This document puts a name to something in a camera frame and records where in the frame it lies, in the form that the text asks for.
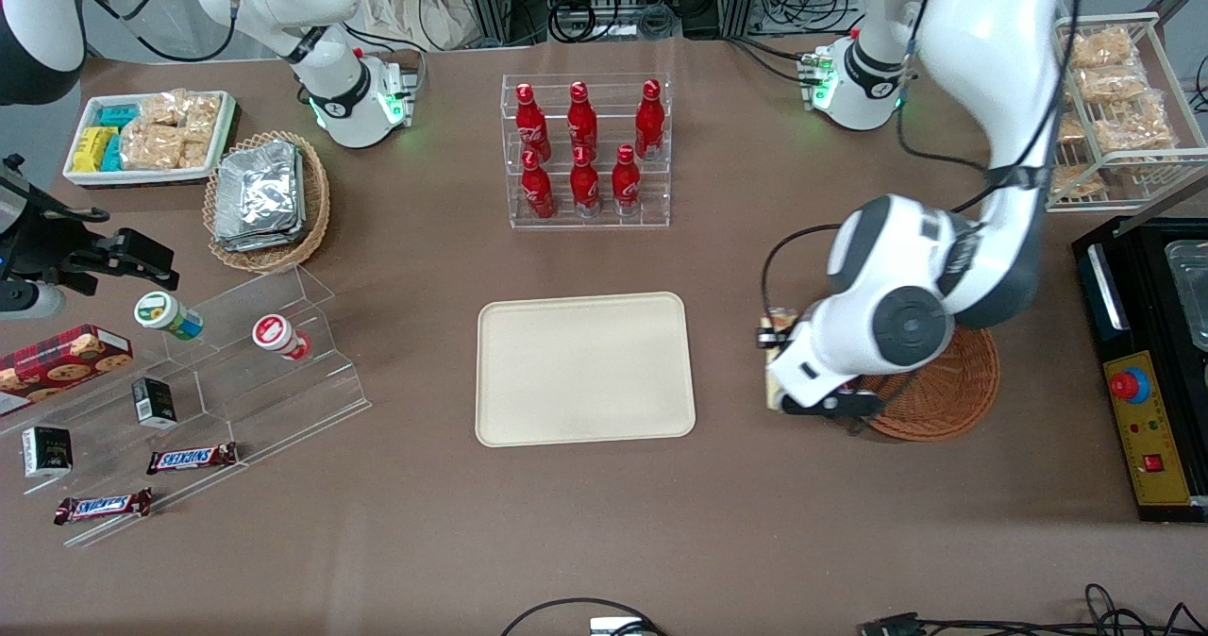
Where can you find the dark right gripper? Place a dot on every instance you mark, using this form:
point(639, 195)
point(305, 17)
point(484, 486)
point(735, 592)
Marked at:
point(49, 245)

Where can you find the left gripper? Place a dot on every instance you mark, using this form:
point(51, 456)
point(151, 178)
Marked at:
point(764, 338)

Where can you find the triangular sandwich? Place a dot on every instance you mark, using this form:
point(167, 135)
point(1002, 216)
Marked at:
point(773, 381)

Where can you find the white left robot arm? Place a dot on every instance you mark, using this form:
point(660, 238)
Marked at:
point(981, 41)

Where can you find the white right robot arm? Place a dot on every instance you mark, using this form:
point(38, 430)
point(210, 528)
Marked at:
point(335, 98)

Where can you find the white rectangular snack tray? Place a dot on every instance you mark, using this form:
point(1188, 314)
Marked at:
point(85, 176)

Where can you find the brown round wicker basket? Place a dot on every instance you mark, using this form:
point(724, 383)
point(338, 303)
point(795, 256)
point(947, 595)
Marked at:
point(944, 400)

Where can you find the light oval wicker basket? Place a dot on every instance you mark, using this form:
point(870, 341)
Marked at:
point(316, 202)

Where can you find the beige plastic tray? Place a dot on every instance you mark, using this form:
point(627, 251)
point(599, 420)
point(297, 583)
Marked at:
point(585, 372)

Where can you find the green lid yogurt cup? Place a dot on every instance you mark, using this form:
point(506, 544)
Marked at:
point(162, 313)

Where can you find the teal snack pack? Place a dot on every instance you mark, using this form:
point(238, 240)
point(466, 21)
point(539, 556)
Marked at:
point(119, 116)
point(112, 155)

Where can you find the clear rice cracker bag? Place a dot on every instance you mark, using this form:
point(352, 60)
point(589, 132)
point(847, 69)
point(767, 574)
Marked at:
point(195, 154)
point(151, 147)
point(165, 109)
point(204, 117)

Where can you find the yellow snack pack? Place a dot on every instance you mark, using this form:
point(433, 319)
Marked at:
point(92, 150)

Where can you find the silver foil pouch stack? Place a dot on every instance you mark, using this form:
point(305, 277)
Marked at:
point(260, 197)

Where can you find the red tartan cookie box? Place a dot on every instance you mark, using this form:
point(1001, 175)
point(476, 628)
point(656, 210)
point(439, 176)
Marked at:
point(57, 362)

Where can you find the small black carton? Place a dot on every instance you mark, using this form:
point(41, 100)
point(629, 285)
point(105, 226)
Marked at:
point(47, 452)
point(153, 403)

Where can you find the red lid yogurt cup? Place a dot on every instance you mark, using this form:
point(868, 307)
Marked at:
point(276, 334)

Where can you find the clear acrylic stepped display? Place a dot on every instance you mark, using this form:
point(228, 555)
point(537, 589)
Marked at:
point(236, 400)

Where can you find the clear acrylic bottle rack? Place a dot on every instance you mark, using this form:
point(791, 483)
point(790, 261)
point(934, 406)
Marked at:
point(651, 207)

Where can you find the brown snickers bar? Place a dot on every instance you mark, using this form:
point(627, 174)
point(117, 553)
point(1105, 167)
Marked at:
point(192, 459)
point(104, 506)

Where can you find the red cola bottle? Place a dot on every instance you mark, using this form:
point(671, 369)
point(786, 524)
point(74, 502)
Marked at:
point(585, 188)
point(538, 192)
point(649, 122)
point(582, 122)
point(626, 183)
point(530, 126)

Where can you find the clear fried snack bag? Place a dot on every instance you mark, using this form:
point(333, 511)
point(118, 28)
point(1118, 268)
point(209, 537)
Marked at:
point(1132, 125)
point(1070, 129)
point(1102, 48)
point(1078, 183)
point(1114, 84)

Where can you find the red emergency stop button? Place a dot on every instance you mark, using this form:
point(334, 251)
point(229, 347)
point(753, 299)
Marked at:
point(1126, 386)

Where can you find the beige cloth bag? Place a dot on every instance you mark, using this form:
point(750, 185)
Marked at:
point(415, 4)

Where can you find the black yellow control box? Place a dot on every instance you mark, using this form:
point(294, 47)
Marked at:
point(1156, 428)

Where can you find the clear plastic container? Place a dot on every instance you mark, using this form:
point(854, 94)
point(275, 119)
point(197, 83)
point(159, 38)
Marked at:
point(1191, 287)

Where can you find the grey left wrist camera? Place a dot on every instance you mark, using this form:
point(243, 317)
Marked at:
point(830, 402)

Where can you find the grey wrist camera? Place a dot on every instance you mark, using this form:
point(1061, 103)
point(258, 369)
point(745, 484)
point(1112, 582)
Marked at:
point(830, 402)
point(28, 302)

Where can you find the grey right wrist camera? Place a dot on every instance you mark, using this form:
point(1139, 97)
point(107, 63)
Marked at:
point(28, 302)

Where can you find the red rocker switch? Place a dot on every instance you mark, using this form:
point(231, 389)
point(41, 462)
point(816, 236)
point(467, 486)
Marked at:
point(1153, 463)

